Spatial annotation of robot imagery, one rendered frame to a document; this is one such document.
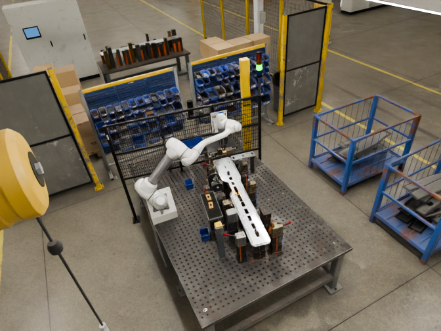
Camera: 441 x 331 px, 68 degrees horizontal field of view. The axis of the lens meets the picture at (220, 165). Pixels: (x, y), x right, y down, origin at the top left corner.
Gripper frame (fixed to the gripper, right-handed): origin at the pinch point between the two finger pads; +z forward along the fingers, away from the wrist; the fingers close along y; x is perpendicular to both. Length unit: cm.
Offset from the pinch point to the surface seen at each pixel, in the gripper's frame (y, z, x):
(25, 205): -91, -176, -254
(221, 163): -1.8, 29.0, 10.2
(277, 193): 53, 59, -32
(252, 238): -6, 30, -108
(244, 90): 46, -35, 57
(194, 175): -33, 59, 36
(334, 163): 184, 111, 50
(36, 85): -198, -55, 143
